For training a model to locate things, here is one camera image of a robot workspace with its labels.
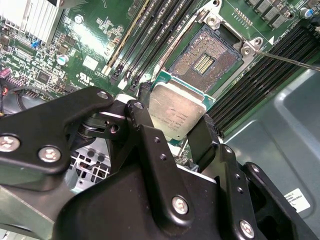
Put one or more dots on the metal locking lever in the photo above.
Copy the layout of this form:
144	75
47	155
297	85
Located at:
287	60

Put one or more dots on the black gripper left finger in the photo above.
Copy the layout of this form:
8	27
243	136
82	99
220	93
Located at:
50	120

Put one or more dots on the silver topped CPU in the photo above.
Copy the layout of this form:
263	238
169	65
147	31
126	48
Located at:
175	110

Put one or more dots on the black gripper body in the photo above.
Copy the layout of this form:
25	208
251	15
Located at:
112	212

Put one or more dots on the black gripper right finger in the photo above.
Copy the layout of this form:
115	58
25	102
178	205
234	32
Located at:
232	187

